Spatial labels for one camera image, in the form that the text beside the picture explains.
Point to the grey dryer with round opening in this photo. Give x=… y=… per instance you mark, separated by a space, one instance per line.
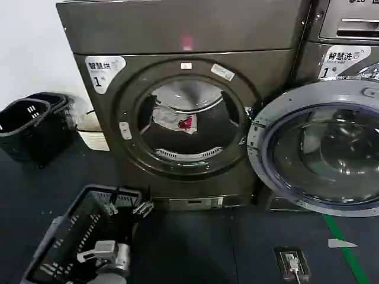
x=189 y=26

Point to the grey washing machine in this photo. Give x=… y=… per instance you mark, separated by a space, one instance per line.
x=334 y=38

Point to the white garment with red print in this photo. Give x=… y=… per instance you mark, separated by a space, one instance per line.
x=170 y=116

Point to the round glass dryer door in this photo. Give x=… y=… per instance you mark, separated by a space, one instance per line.
x=322 y=154

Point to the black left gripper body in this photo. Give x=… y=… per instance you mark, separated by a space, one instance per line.
x=120 y=229

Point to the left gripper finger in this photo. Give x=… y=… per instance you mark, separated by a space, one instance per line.
x=143 y=207
x=112 y=207

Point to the black plastic basket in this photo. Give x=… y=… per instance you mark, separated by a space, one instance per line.
x=20 y=136
x=63 y=118

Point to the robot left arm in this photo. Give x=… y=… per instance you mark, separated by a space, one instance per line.
x=111 y=273

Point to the grey-rimmed black laundry basket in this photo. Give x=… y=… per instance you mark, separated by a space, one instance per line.
x=59 y=227

